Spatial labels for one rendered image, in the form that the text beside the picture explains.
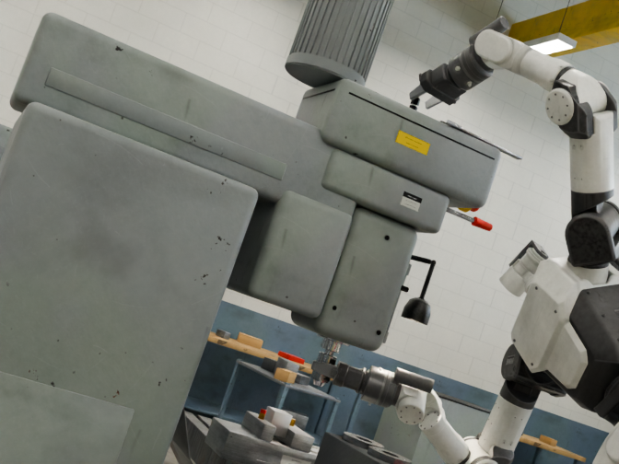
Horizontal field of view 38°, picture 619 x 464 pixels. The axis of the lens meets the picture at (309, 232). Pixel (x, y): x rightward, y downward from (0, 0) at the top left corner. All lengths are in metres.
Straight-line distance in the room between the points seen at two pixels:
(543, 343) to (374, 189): 0.52
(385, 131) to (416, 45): 7.69
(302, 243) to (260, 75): 7.05
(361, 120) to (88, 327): 0.78
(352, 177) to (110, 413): 0.76
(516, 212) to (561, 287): 8.31
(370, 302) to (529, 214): 8.33
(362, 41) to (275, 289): 0.62
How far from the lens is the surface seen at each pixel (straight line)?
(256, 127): 2.00
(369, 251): 2.12
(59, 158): 1.79
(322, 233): 2.04
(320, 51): 2.11
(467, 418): 6.80
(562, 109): 1.95
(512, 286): 2.20
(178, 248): 1.83
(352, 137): 2.06
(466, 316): 10.05
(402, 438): 6.76
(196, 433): 2.60
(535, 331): 2.07
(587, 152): 1.96
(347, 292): 2.10
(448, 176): 2.18
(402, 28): 9.73
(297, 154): 2.03
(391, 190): 2.11
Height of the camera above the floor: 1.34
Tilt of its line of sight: 5 degrees up
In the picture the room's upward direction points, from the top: 19 degrees clockwise
